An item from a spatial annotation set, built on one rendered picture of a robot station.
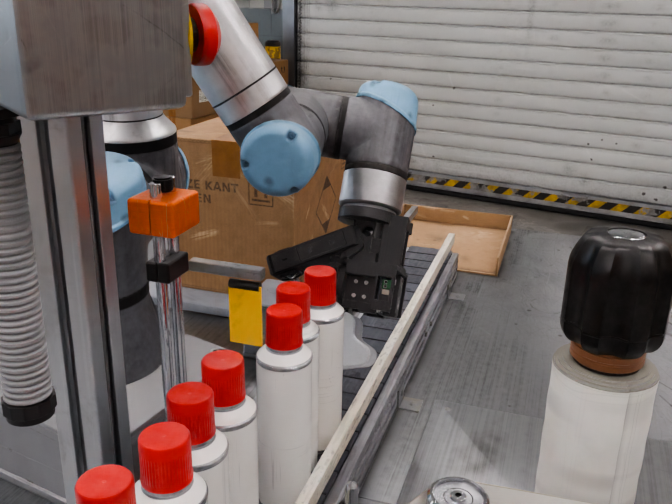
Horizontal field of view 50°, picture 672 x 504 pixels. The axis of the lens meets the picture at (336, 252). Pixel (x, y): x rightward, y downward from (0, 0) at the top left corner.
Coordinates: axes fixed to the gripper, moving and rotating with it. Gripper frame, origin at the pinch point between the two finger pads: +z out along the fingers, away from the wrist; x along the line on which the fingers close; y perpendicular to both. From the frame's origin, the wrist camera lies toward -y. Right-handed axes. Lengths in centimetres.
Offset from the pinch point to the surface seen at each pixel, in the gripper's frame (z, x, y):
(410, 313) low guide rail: -11.1, 23.1, 4.7
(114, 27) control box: -18, -49, -1
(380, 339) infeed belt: -6.7, 22.4, 1.1
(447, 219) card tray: -40, 88, -2
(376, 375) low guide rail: -1.6, 6.6, 4.7
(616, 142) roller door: -165, 374, 52
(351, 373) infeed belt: -1.2, 13.0, 0.0
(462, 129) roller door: -172, 390, -45
